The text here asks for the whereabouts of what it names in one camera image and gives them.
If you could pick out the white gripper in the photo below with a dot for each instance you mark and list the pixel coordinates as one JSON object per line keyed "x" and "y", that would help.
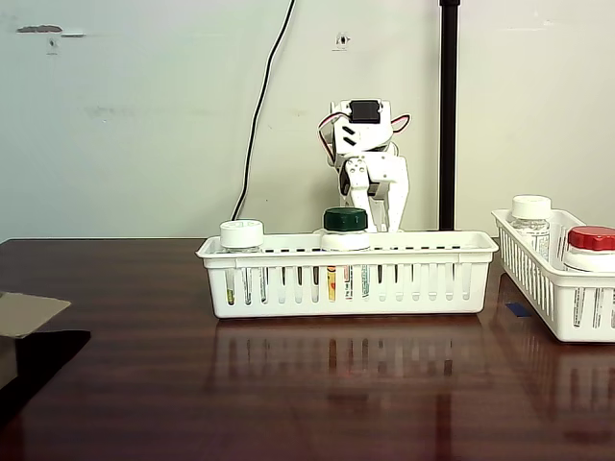
{"x": 388, "y": 174}

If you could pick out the cardboard box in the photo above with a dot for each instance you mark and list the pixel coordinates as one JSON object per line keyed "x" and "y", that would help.
{"x": 29, "y": 309}

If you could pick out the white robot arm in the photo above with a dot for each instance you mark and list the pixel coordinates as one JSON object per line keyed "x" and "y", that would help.
{"x": 377, "y": 216}

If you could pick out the green cap pill bottle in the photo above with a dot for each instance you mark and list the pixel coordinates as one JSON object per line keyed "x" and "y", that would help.
{"x": 345, "y": 220}

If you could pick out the white slotted plastic tray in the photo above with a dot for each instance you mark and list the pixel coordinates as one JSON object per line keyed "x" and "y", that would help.
{"x": 576, "y": 331}
{"x": 384, "y": 259}

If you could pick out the white cap pill bottle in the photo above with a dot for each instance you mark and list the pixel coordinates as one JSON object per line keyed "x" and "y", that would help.
{"x": 241, "y": 233}
{"x": 530, "y": 206}

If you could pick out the red cap pill bottle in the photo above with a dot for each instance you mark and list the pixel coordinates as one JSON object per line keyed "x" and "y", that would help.
{"x": 591, "y": 237}

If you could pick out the black vertical pole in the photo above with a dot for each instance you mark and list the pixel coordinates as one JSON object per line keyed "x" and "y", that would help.
{"x": 449, "y": 120}

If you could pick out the blue tape strip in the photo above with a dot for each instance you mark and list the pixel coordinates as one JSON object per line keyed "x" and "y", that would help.
{"x": 519, "y": 310}

